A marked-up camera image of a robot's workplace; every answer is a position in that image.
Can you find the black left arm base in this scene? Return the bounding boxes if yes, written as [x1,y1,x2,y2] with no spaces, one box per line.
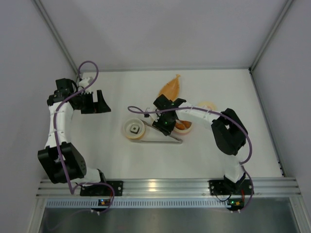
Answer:
[80,180,123,197]

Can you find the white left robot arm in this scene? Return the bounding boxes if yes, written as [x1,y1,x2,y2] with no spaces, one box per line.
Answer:
[37,77,111,184]

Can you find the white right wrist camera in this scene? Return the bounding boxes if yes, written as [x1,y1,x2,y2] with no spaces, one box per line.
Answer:
[144,107,159,122]

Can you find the cream bowl pink base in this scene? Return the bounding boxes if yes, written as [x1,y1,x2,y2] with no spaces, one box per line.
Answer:
[173,120,192,135]

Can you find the left aluminium frame post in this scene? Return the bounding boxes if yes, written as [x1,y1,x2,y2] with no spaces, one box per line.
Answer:
[31,0,78,76]

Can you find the metal serving tongs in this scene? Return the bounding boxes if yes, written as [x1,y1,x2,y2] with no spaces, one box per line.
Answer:
[130,120,183,145]

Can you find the aluminium mounting rail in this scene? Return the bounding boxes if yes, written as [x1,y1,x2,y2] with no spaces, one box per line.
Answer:
[36,177,301,199]

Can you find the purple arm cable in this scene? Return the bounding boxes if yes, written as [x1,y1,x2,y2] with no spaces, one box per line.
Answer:
[52,60,115,214]
[127,105,255,214]

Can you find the aluminium frame post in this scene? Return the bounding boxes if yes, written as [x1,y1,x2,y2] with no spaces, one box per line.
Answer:
[31,0,78,76]
[248,0,295,74]

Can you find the black white sushi piece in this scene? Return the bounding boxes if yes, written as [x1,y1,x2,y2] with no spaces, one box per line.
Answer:
[130,124,140,134]

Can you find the grey slotted cable duct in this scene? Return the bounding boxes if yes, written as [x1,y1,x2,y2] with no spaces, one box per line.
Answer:
[46,199,234,209]

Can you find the cream lid pink smiley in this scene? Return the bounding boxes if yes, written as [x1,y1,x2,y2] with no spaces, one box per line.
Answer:
[197,101,217,111]

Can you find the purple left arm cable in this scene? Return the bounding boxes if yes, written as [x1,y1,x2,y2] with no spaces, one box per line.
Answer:
[52,60,115,214]

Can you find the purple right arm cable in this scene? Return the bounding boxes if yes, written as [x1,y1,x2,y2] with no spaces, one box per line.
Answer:
[127,105,255,214]

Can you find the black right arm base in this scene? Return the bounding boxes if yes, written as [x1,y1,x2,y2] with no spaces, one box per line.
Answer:
[208,179,254,196]

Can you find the right aluminium frame post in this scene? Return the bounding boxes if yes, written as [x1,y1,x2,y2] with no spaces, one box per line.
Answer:
[248,0,295,74]

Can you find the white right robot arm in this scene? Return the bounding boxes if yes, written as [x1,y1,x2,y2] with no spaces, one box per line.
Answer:
[153,95,248,194]

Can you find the cream bowl orange base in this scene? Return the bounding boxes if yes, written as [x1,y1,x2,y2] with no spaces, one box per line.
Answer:
[123,118,146,140]

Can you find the orange boat-shaped dish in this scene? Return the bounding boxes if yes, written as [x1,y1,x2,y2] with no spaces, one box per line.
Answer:
[158,74,181,101]

